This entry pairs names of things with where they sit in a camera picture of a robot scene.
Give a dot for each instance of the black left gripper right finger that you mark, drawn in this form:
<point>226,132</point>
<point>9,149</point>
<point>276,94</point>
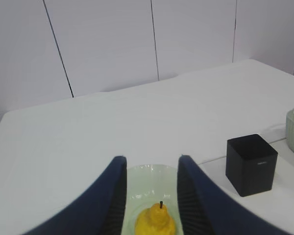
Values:
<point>205,209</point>

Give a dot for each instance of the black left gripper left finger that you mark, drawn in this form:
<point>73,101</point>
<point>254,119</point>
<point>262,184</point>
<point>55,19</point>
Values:
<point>99,210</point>

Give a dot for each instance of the yellow pear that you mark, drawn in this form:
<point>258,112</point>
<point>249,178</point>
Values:
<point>155,220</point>

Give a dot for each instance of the green ruffled glass plate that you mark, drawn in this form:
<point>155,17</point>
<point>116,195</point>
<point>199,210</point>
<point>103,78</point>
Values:
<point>146,185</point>

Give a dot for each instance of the black square pen holder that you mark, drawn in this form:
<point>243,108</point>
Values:
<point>250,164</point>

